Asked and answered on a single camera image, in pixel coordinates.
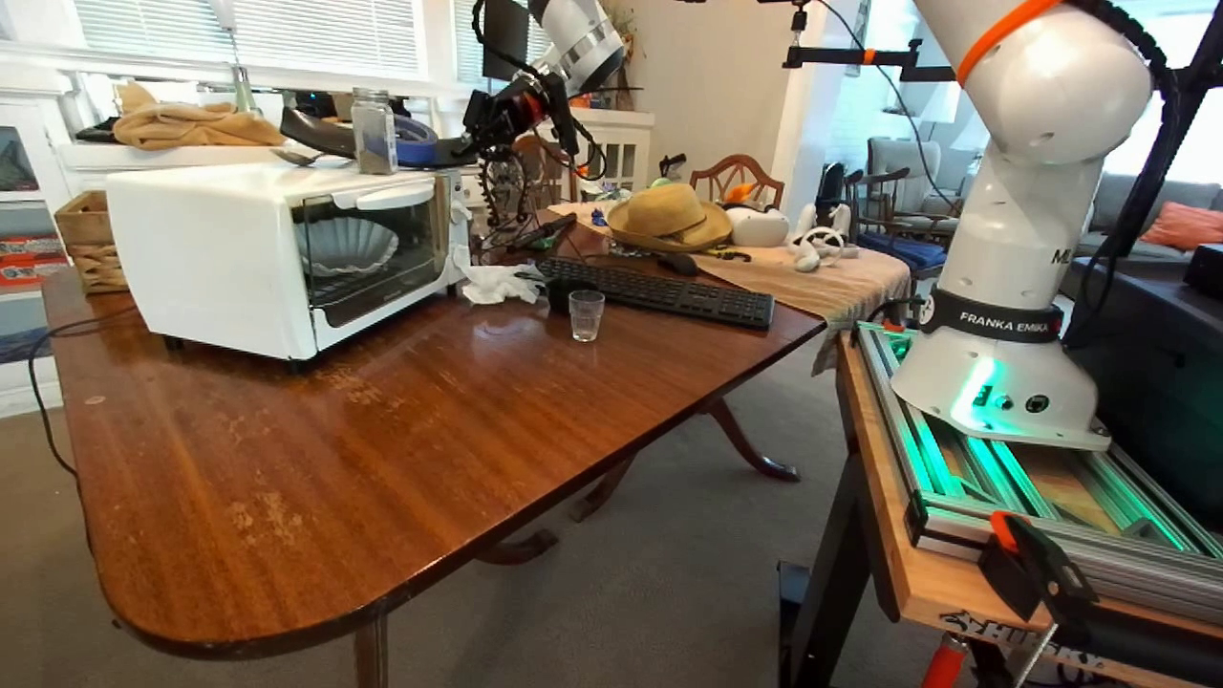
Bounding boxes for white toaster oven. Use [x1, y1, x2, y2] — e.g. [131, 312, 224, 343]
[105, 157, 474, 364]

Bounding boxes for white rounded object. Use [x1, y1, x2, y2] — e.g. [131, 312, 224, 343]
[723, 202, 794, 247]

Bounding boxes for orange pillow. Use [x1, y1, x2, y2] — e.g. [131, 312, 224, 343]
[1140, 197, 1223, 256]

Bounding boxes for black oven power cord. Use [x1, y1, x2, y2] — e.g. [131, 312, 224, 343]
[19, 316, 107, 489]

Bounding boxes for black boom with orange bands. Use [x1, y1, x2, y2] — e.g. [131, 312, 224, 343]
[781, 33, 971, 87]

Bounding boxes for wooden chair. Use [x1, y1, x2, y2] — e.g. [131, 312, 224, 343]
[689, 148, 789, 215]

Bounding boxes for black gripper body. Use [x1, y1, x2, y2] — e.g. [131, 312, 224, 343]
[474, 71, 567, 153]

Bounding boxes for beige cloth bag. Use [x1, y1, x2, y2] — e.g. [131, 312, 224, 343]
[112, 81, 287, 153]

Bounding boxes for wooden cutting board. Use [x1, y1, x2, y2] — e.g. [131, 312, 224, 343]
[693, 241, 919, 330]

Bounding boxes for white scalloped dish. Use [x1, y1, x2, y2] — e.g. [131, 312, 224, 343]
[297, 215, 400, 281]

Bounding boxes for small clear glass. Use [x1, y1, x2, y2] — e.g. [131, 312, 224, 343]
[567, 287, 609, 346]

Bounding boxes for black clamp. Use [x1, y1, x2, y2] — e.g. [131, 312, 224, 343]
[977, 509, 1101, 628]

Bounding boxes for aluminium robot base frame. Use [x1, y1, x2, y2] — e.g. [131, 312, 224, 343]
[837, 316, 1223, 641]

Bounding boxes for brown wicker basket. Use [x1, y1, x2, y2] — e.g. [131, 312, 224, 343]
[51, 187, 131, 297]

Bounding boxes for black monitor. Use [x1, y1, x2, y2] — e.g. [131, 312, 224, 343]
[479, 0, 533, 87]

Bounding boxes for white headset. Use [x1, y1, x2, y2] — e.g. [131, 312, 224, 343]
[789, 227, 856, 275]

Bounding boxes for dark cabinet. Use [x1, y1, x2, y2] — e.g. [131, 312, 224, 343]
[1061, 251, 1223, 526]

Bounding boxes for black computer keyboard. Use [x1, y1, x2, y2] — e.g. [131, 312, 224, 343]
[539, 251, 781, 336]

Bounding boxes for white radiator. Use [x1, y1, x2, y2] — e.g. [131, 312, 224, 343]
[570, 108, 661, 195]

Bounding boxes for crumpled white tissue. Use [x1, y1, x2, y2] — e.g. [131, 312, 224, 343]
[456, 259, 552, 308]

